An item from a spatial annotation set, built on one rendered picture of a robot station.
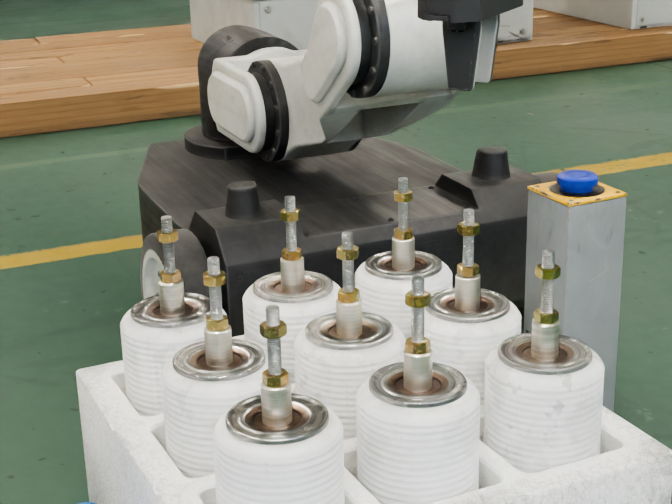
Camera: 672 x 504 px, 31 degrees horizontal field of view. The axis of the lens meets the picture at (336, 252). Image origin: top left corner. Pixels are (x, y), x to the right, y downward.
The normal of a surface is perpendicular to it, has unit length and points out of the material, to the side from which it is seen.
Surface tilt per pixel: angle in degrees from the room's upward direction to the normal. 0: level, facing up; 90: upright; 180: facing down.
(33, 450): 0
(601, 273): 90
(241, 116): 90
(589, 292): 90
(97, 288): 0
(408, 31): 78
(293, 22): 90
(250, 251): 46
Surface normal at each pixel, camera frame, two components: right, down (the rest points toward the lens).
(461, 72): -0.50, 0.30
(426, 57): 0.39, 0.57
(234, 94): -0.92, 0.15
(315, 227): -0.02, -0.94
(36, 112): 0.40, 0.30
